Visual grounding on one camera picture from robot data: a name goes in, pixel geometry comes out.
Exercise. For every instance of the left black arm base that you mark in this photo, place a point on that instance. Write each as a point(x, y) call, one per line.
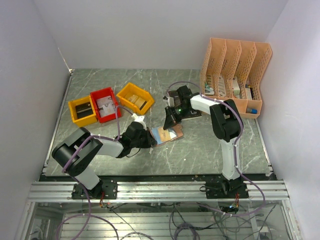
point(103, 190)

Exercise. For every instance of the aluminium frame rail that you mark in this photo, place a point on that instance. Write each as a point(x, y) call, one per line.
point(168, 191)

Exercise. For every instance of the yellow bin with cards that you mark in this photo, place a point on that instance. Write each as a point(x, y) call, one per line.
point(135, 98)

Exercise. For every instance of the yellow bin left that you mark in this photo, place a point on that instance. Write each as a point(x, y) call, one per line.
point(82, 111)

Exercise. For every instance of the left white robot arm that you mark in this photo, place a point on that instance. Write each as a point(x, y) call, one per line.
point(76, 152)

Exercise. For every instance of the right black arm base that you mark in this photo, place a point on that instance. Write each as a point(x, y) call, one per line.
point(224, 190)

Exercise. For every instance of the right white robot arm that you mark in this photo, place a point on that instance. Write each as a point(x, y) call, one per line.
point(227, 126)

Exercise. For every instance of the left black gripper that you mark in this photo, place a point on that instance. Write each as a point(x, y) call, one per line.
point(149, 141)

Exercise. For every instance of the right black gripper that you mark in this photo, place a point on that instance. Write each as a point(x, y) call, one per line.
point(167, 128)

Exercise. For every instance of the red bin with cards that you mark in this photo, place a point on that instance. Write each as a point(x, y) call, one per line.
point(104, 104)

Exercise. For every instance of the black book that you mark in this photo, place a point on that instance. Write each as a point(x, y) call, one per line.
point(176, 98)

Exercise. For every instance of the peach file organizer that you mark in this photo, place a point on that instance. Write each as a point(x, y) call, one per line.
point(233, 69)

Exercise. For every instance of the pink leather card holder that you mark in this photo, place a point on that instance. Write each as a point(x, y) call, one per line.
point(175, 133)

